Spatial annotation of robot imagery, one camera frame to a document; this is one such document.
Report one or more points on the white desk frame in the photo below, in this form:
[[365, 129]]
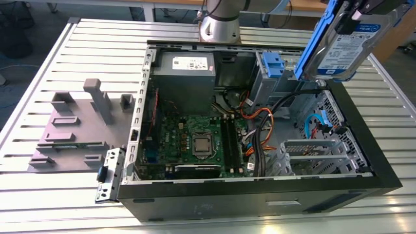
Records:
[[139, 13]]

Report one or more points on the CPU socket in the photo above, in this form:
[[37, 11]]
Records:
[[193, 146]]

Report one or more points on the hard disk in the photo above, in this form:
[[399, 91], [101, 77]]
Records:
[[345, 53]]

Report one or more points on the black RAM slot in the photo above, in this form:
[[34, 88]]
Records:
[[237, 143], [227, 143]]

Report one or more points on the metal card retention bracket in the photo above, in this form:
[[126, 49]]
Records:
[[113, 170]]

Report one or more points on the black open PC case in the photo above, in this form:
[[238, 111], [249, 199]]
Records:
[[227, 202]]

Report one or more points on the grey plastic parts rack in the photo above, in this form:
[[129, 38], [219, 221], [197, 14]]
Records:
[[87, 131]]

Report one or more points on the green motherboard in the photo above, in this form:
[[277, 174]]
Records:
[[173, 136]]

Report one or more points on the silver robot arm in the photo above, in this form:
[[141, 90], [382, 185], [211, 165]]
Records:
[[221, 29]]

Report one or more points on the silver CPU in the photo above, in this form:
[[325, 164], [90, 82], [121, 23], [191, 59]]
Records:
[[202, 145]]

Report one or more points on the metal optical drive cage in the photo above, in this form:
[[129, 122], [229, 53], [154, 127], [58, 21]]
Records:
[[267, 87]]

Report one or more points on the blue plastic drive bracket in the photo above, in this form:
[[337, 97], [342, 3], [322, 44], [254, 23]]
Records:
[[273, 65]]

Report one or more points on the light wooden desk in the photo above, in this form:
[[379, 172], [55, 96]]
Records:
[[302, 14]]

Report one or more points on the grey power supply unit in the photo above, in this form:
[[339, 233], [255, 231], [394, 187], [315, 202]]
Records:
[[182, 92]]

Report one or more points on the black graphics card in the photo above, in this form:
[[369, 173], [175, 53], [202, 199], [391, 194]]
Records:
[[195, 170]]

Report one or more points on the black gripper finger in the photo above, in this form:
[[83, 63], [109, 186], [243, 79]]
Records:
[[350, 24]]

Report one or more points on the brown wooden cabinet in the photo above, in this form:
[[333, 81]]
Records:
[[399, 36]]

